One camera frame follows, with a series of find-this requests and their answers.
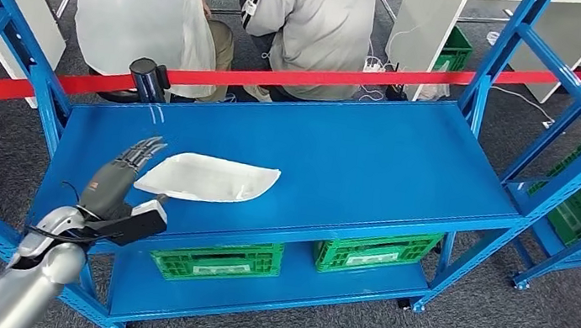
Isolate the black stool base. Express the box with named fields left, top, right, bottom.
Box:
left=83, top=67, right=146, bottom=108

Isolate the white power strip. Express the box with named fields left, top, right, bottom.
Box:
left=362, top=54, right=391, bottom=77

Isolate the black electronic device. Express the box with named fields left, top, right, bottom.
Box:
left=383, top=60, right=415, bottom=104

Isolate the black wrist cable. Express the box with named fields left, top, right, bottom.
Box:
left=24, top=176, right=115, bottom=250

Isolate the black stanchion post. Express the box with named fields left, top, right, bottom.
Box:
left=125, top=56, right=175, bottom=108

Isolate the person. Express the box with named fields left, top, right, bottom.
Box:
left=51, top=0, right=243, bottom=108
left=229, top=0, right=378, bottom=116

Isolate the white plastic shell part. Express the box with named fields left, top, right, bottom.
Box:
left=132, top=145, right=283, bottom=214

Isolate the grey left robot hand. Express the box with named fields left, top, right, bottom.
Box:
left=76, top=126, right=178, bottom=229

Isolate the white power cable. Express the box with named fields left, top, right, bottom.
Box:
left=486, top=83, right=559, bottom=127

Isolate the clear plastic bag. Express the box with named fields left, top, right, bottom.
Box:
left=415, top=70, right=454, bottom=105

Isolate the red barrier belt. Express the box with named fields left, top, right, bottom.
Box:
left=0, top=0, right=581, bottom=186

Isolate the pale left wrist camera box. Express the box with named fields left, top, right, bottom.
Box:
left=83, top=190, right=172, bottom=253

